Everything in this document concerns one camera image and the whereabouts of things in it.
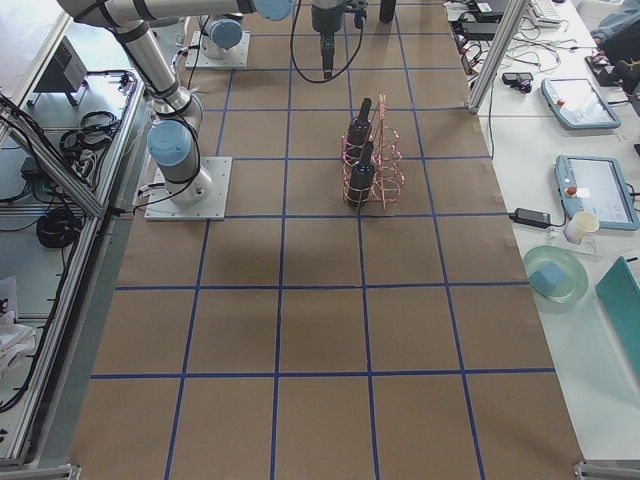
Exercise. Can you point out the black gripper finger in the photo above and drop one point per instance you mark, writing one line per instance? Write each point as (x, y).
(327, 54)

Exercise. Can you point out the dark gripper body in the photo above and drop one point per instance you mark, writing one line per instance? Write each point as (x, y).
(324, 20)

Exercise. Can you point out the dark wine bottle carried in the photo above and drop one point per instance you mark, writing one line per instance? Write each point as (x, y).
(387, 11)

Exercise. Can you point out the dark wine bottle far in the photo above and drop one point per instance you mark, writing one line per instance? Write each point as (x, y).
(358, 130)

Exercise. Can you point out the dark wine bottle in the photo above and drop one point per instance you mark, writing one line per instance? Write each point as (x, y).
(358, 130)
(362, 176)

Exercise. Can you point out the dark wine bottle near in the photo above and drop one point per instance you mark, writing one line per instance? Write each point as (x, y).
(362, 176)

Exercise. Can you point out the black webcam device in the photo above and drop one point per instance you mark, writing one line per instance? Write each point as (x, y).
(520, 81)

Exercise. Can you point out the teach pendant far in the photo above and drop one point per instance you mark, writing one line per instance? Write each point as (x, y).
(578, 104)

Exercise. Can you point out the teach pendant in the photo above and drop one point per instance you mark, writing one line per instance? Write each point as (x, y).
(578, 104)
(595, 185)

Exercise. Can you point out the grey control box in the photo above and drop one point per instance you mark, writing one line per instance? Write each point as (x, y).
(65, 73)

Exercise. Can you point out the black power adapter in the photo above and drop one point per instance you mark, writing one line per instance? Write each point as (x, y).
(531, 218)

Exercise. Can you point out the brown paper table mat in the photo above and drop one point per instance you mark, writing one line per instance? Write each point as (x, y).
(301, 338)

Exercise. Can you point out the teach pendant near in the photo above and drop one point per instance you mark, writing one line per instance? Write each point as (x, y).
(595, 185)

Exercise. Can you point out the white paper cup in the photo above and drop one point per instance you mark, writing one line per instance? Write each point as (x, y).
(581, 225)

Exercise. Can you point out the blue foam block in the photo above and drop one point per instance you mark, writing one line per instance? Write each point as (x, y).
(549, 280)

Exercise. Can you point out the green glass bowl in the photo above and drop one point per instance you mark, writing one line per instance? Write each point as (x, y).
(578, 279)

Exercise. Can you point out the copper wire wine basket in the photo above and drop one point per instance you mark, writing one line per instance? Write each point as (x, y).
(388, 180)

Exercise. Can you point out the aluminium frame post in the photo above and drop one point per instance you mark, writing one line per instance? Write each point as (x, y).
(502, 39)

